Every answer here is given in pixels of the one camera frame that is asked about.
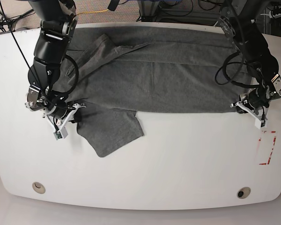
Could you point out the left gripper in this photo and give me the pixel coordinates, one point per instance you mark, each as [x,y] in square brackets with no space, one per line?
[257,101]

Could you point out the table grommet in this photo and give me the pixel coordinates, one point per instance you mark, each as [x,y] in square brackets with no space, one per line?
[243,192]
[38,187]

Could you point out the red tape rectangle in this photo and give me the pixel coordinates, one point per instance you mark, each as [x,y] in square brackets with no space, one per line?
[265,147]

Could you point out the grey T-shirt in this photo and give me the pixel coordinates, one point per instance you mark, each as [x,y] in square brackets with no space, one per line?
[125,70]

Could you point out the right table grommet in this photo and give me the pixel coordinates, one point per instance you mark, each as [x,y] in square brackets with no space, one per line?
[243,192]

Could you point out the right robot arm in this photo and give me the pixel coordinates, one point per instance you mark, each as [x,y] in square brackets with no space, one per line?
[58,22]

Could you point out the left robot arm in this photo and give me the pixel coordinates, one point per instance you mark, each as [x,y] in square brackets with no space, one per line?
[238,21]

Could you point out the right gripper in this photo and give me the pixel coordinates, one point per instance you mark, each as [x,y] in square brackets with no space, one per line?
[57,115]

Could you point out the white power strip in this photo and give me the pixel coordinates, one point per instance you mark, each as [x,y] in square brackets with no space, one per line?
[275,13]

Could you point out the left table grommet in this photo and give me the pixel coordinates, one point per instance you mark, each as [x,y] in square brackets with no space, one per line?
[38,187]

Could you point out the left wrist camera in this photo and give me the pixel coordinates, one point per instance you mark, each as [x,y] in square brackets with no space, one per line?
[261,123]

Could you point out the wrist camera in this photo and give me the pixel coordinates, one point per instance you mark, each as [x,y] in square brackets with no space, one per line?
[261,123]
[61,134]

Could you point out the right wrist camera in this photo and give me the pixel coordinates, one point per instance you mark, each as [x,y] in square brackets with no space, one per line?
[61,134]

